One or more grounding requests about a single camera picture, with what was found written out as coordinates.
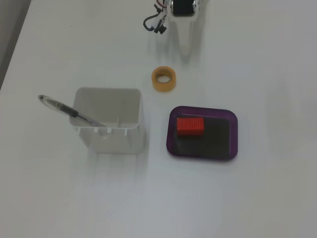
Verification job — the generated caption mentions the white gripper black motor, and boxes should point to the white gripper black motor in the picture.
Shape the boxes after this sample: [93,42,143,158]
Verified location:
[168,0,201,62]

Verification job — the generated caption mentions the purple metal tray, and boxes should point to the purple metal tray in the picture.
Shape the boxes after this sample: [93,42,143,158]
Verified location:
[165,106,239,163]

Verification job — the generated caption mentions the red ribbed block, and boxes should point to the red ribbed block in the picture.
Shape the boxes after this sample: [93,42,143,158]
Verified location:
[176,117,206,137]

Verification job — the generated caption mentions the red and black motor wires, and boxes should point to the red and black motor wires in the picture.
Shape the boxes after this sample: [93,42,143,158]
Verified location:
[143,0,169,35]

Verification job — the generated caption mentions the white plastic box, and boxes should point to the white plastic box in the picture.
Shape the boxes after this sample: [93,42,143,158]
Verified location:
[68,87,146,155]

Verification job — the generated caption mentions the clear black ballpoint pen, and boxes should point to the clear black ballpoint pen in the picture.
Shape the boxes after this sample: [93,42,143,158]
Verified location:
[38,94,107,128]

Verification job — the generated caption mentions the yellow tape roll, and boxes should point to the yellow tape roll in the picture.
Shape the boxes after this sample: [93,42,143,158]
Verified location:
[152,66,177,93]

